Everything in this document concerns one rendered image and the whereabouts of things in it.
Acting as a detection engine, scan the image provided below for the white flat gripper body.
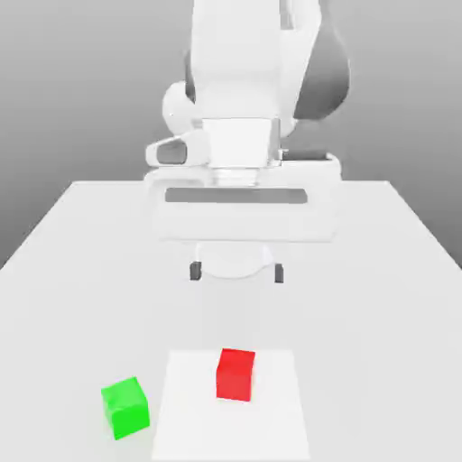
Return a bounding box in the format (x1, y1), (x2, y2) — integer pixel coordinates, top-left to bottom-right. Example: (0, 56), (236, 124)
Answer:
(143, 152), (343, 244)

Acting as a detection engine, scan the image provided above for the small green cube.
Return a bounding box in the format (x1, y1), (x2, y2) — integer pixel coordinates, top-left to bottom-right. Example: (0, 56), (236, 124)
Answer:
(100, 375), (152, 442)

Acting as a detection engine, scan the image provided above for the small red cube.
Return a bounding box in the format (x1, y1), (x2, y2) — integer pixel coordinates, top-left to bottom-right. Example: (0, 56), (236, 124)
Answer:
(215, 347), (257, 402)

